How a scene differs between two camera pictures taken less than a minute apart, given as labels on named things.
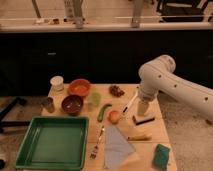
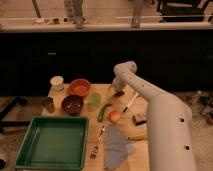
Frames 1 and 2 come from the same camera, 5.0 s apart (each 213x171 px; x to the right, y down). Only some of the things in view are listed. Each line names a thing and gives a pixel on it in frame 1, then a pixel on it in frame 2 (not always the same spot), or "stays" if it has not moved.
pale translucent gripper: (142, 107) → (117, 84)
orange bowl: (79, 87) stays
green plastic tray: (54, 143) stays
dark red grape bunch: (116, 91) stays
